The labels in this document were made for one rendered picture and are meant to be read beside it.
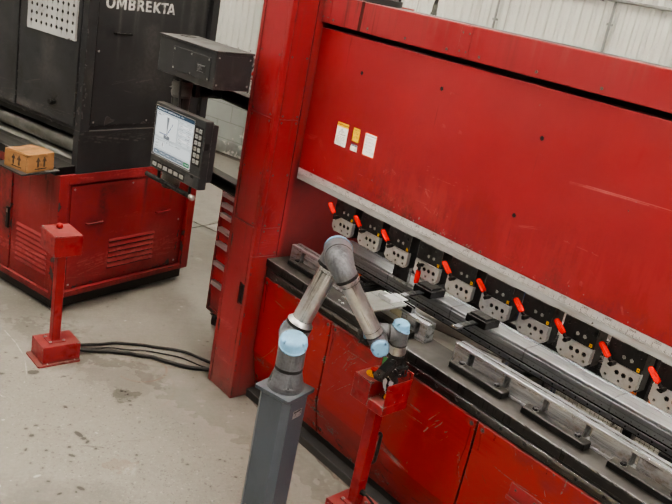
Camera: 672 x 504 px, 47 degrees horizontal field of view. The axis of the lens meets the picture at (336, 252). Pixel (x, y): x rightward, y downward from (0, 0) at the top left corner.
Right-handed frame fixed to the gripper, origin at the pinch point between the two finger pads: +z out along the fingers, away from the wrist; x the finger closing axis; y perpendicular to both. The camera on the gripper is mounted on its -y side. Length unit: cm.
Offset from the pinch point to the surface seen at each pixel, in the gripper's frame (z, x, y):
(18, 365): 66, 200, -86
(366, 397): 2.6, 5.4, -6.7
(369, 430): 20.6, 3.8, -3.0
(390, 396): -2.4, -4.8, -2.9
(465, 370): -14.9, -20.4, 25.3
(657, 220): -104, -78, 36
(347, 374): 18.6, 41.7, 17.6
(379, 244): -46, 49, 35
